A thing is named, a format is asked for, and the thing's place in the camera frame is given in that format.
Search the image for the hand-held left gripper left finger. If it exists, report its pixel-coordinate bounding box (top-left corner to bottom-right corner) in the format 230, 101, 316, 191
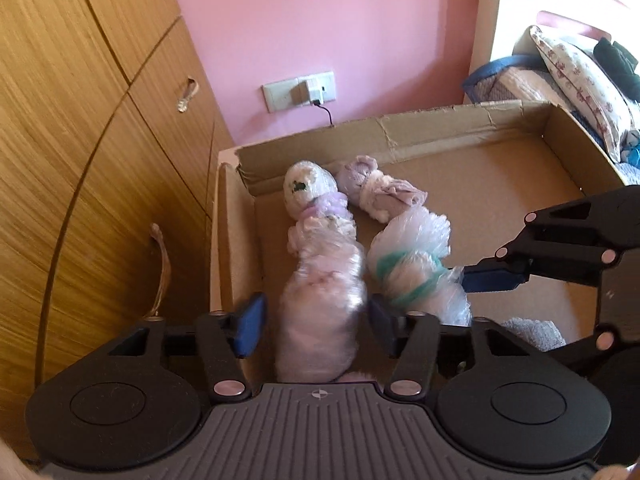
102, 292, 268, 403

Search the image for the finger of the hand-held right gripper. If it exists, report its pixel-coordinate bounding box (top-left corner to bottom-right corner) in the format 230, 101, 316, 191
462, 191, 640, 293
542, 325, 628, 378

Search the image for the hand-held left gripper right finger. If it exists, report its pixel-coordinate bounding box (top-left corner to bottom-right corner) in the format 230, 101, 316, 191
367, 294, 531, 403

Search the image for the plastic-wrapped bundle with purple tie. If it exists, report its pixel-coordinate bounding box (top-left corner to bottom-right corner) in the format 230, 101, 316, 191
277, 160, 368, 383

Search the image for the grey knitted cloth bundle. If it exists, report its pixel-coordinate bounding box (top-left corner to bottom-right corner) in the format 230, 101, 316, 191
500, 317, 568, 353

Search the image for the plastic-wrapped bundle with teal tie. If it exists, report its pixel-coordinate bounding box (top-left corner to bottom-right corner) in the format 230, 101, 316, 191
336, 156, 473, 326

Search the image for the brown cardboard box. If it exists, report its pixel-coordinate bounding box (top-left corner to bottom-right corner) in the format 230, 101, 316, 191
210, 100, 628, 396

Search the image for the teal cloth item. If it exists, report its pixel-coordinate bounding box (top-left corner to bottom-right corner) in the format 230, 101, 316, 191
620, 130, 640, 166

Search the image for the blue patchwork quilt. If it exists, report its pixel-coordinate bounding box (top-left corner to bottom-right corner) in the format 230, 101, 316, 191
461, 55, 566, 106

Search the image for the floral pillow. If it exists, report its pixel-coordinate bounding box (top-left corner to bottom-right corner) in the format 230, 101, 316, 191
529, 25, 640, 161

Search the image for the white plug-in charger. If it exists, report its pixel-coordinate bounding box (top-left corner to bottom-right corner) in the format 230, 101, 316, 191
291, 77, 326, 106

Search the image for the dark green cloth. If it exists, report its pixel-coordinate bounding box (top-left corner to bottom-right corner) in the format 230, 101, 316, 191
594, 37, 640, 101

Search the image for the wooden wardrobe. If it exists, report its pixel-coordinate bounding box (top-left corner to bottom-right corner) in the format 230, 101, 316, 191
0, 0, 236, 461

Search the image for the crystal wardrobe handle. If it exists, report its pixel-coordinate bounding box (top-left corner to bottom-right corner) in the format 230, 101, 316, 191
145, 223, 171, 321
177, 77, 201, 113

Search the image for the black charger cable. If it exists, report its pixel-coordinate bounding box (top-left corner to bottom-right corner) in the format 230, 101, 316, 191
312, 100, 337, 127

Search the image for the wall socket plate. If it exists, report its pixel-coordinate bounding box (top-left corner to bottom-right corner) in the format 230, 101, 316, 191
262, 71, 337, 113

